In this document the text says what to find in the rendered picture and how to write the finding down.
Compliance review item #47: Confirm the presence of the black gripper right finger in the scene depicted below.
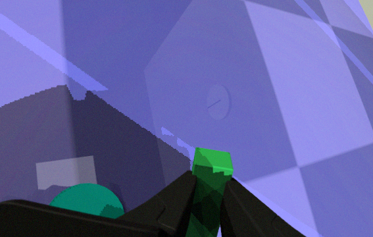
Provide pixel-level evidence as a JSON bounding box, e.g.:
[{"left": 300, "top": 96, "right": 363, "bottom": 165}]
[{"left": 220, "top": 178, "right": 306, "bottom": 237}]

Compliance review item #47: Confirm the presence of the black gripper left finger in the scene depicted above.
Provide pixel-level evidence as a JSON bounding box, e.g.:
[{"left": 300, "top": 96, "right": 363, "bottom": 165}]
[{"left": 0, "top": 171, "right": 197, "bottom": 237}]

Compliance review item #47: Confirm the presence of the green rectangular post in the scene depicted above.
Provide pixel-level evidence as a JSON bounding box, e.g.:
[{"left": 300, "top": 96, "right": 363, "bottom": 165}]
[{"left": 186, "top": 147, "right": 233, "bottom": 237}]

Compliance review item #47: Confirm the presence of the cyan flat circle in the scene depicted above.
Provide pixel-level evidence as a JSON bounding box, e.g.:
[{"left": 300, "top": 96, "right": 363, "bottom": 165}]
[{"left": 49, "top": 183, "right": 124, "bottom": 219}]

